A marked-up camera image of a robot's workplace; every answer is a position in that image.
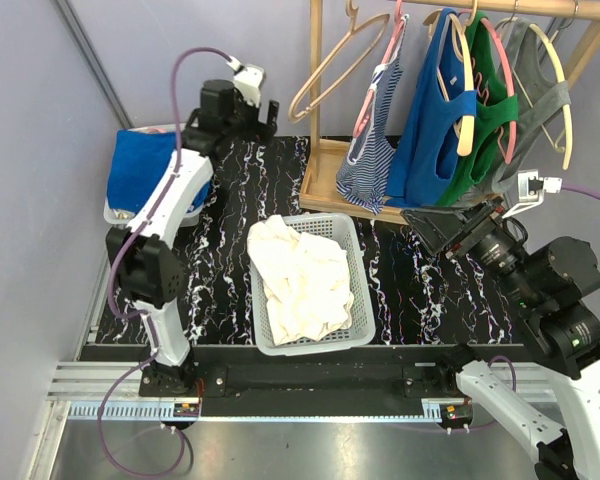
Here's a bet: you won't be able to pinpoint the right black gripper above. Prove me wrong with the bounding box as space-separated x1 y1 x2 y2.
399 193 543 306

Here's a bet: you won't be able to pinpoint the wooden clothes rack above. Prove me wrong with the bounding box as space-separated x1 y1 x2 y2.
288 0 600 225

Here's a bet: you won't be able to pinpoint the blue white striped tank top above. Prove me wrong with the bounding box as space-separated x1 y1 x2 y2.
336 14 409 215

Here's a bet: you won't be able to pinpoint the grey plastic laundry basket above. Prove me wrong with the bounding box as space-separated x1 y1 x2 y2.
246 213 376 356

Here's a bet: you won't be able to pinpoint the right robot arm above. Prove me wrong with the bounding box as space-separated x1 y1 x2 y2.
401 200 600 479

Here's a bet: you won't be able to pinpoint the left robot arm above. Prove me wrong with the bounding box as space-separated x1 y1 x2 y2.
106 66 279 396

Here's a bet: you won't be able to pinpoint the empty beige hanger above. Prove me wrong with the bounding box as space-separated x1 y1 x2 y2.
287 1 391 124

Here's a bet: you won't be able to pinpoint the cream wooden hanger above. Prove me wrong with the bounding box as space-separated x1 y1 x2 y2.
425 7 477 157

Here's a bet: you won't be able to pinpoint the green tank top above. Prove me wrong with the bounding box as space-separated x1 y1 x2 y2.
434 10 520 207

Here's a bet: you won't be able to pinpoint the grey tank top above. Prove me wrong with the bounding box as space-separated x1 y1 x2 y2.
487 18 571 194

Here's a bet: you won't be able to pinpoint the cream hanger with grey top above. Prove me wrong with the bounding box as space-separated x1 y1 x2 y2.
493 17 573 181

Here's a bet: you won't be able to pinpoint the black marble pattern mat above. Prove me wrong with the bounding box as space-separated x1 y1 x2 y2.
95 135 537 346

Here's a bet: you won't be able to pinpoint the blue folded cloth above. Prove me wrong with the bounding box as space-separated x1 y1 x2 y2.
106 130 213 219

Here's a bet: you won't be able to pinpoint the white crumpled garments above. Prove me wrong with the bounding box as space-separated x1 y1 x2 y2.
247 215 355 346

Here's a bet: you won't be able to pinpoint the small grey basket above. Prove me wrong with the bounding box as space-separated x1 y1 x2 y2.
103 125 203 227

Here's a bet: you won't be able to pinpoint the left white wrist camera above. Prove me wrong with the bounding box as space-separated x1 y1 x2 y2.
227 56 266 108

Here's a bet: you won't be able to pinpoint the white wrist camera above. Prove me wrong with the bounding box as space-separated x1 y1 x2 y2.
227 56 266 108
503 169 563 218

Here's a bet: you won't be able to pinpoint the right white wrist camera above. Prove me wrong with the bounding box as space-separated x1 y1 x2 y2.
503 169 563 218

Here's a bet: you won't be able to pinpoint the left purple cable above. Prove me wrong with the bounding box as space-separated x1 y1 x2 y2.
96 46 241 475

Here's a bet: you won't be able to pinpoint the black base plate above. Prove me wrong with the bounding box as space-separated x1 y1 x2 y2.
138 344 541 419

